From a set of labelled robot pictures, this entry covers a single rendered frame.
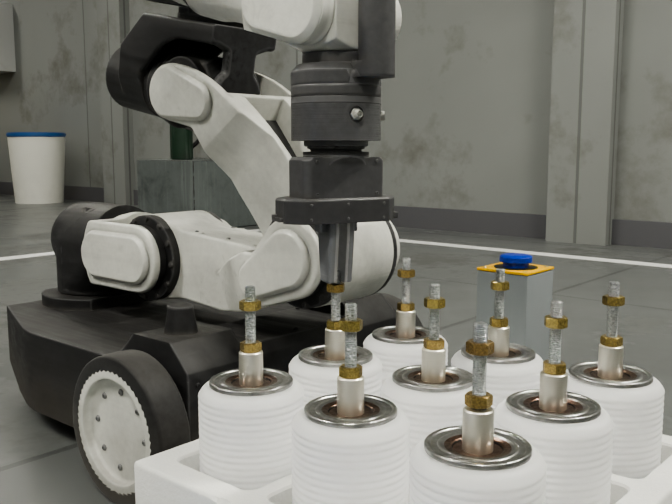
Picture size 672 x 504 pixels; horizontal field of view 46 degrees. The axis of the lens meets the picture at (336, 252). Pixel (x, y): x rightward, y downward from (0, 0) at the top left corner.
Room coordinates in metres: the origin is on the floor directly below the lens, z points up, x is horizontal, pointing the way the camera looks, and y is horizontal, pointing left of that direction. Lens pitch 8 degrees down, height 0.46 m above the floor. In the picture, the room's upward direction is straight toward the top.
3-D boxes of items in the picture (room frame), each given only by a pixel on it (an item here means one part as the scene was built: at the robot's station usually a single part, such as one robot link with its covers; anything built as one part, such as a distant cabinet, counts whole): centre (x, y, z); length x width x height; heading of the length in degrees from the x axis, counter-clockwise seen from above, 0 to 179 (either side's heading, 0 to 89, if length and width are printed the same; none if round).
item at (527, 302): (0.97, -0.22, 0.16); 0.07 x 0.07 x 0.31; 49
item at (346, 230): (0.78, -0.01, 0.36); 0.03 x 0.02 x 0.06; 26
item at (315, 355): (0.78, 0.00, 0.25); 0.08 x 0.08 x 0.01
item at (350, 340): (0.61, -0.01, 0.30); 0.01 x 0.01 x 0.08
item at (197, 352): (1.34, 0.28, 0.19); 0.64 x 0.52 x 0.33; 49
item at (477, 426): (0.53, -0.10, 0.26); 0.02 x 0.02 x 0.03
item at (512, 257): (0.97, -0.22, 0.32); 0.04 x 0.04 x 0.02
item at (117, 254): (1.36, 0.31, 0.28); 0.21 x 0.20 x 0.13; 49
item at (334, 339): (0.78, 0.00, 0.26); 0.02 x 0.02 x 0.03
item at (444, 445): (0.53, -0.10, 0.25); 0.08 x 0.08 x 0.01
